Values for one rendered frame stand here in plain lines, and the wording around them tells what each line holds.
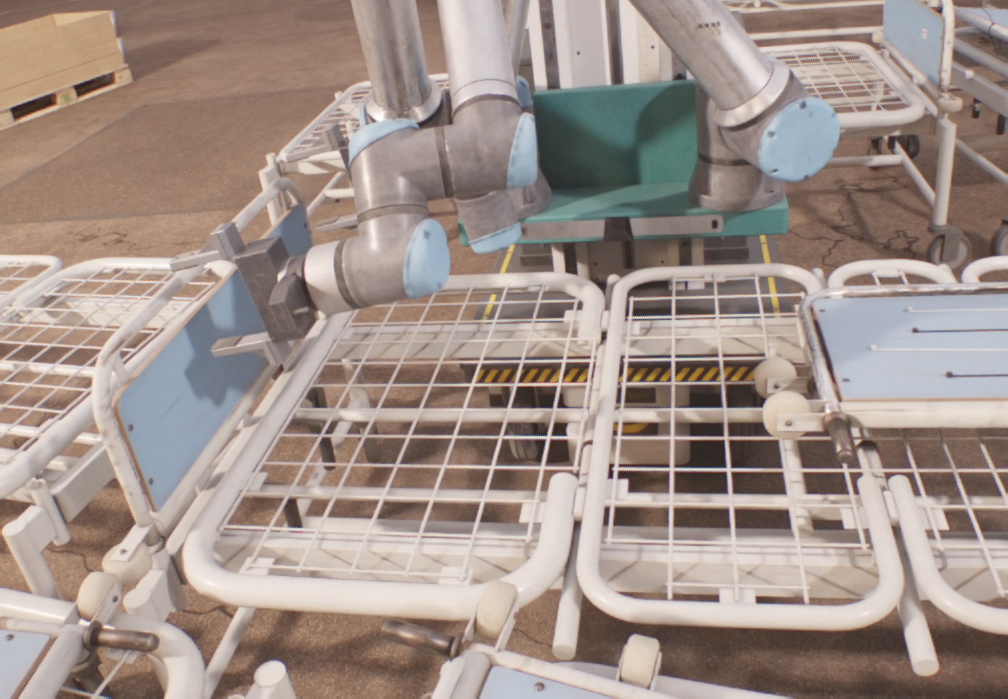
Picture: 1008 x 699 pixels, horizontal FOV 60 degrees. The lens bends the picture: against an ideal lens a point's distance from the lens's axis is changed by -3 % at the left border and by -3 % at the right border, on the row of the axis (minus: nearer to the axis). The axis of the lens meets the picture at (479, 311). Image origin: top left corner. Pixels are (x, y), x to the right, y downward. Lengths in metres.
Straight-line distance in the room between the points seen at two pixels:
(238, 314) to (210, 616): 0.69
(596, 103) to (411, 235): 0.90
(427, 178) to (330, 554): 0.55
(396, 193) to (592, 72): 0.96
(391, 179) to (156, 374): 0.46
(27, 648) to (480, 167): 0.78
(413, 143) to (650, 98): 0.87
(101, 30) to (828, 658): 6.65
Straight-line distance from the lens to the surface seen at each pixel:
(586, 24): 1.96
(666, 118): 1.92
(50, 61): 7.18
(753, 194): 1.80
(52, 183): 5.25
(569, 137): 1.94
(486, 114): 1.13
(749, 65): 1.56
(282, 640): 1.86
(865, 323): 1.51
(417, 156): 1.11
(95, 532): 2.31
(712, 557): 1.22
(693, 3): 1.50
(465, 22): 1.22
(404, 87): 1.72
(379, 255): 1.09
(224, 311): 1.50
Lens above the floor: 1.30
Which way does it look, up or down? 28 degrees down
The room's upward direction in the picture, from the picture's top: 8 degrees counter-clockwise
